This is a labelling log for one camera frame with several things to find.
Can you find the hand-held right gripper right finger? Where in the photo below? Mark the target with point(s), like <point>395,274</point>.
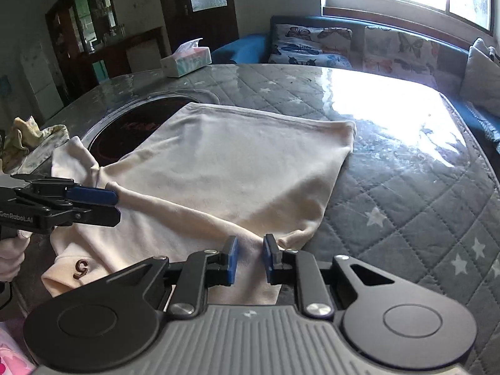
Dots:
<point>268,259</point>

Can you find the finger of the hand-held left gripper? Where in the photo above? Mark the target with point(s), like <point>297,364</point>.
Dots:
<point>93,196</point>
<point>97,217</point>

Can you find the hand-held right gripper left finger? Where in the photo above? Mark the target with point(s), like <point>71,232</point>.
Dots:
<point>233,261</point>

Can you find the cream garment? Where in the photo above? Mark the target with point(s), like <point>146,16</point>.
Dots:
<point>218,172</point>

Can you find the person's left hand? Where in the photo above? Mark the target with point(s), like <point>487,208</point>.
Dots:
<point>9,258</point>

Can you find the black round induction cooktop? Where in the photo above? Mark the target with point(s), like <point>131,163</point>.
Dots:
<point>129,132</point>

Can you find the floral patterned cloth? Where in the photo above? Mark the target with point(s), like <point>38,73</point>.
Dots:
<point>39,144</point>

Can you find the white cabinet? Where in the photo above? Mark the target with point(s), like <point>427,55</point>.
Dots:
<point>41,82</point>

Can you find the grey quilted star tablecloth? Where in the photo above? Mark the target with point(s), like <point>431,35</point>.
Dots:
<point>390,203</point>

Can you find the dark wooden display cabinet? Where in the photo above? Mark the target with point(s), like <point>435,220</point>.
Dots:
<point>109,62</point>

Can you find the pink printed clothing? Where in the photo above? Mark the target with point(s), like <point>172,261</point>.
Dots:
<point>11,355</point>

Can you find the white tissue box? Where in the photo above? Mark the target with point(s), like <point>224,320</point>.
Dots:
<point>187,62</point>

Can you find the dark wooden door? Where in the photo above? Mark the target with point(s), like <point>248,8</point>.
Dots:
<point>211,27</point>

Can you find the blue sofa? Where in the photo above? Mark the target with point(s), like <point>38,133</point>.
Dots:
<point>250,45</point>

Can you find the grey pillow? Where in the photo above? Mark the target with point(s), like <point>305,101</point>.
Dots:
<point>480,78</point>

